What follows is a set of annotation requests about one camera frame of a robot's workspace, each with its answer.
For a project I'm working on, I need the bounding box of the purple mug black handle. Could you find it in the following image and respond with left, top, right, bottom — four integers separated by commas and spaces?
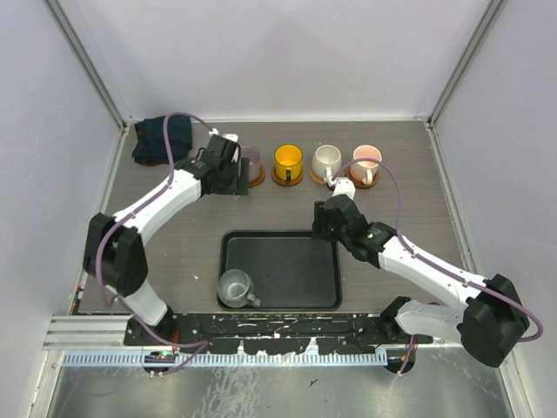
241, 145, 261, 182

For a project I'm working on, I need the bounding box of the dark wooden coaster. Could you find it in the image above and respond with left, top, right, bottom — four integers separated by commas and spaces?
248, 165, 266, 188
346, 170, 379, 189
272, 167, 304, 187

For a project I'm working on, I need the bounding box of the yellow mug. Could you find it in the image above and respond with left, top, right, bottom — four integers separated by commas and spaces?
274, 145, 303, 182

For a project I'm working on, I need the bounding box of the woven rattan coaster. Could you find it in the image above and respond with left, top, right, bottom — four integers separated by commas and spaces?
310, 167, 332, 185

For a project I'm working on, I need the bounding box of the pink ceramic mug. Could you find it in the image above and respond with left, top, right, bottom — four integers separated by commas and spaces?
349, 145, 382, 184

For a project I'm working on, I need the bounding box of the white speckled mug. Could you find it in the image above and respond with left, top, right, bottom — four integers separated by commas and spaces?
310, 145, 342, 175

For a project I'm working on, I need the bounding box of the grey stoneware mug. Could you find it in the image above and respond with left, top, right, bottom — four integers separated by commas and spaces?
218, 269, 261, 309

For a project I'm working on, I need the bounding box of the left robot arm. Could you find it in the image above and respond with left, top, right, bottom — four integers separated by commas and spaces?
83, 131, 245, 345

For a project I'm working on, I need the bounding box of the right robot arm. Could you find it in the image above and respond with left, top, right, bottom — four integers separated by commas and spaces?
312, 195, 530, 367

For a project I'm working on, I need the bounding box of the black plastic tray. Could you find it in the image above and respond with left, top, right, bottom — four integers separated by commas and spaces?
218, 230, 342, 312

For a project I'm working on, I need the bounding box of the dark blue folded cloth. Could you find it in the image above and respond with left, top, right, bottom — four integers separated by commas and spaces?
131, 116, 192, 166

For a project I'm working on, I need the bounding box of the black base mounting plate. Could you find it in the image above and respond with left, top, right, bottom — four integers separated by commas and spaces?
124, 312, 434, 356

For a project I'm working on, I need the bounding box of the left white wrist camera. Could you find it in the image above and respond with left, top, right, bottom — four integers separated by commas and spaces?
209, 129, 238, 143

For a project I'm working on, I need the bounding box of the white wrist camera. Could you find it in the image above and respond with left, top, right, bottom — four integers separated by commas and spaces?
209, 129, 238, 143
325, 177, 356, 200

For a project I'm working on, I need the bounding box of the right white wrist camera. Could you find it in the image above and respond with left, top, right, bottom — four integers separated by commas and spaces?
325, 177, 356, 200

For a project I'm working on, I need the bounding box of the aluminium frame rail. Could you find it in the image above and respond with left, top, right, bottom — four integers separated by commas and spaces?
43, 312, 517, 349

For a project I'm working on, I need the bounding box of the perforated cable duct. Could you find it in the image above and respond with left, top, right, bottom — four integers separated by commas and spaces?
62, 348, 388, 367

